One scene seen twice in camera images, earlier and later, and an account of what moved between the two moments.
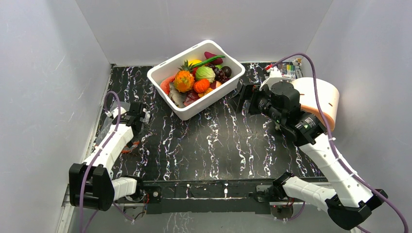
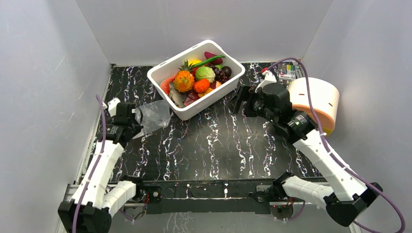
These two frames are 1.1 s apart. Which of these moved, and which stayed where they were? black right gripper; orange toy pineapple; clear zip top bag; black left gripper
Moved: clear zip top bag
Stayed: black right gripper; orange toy pineapple; black left gripper
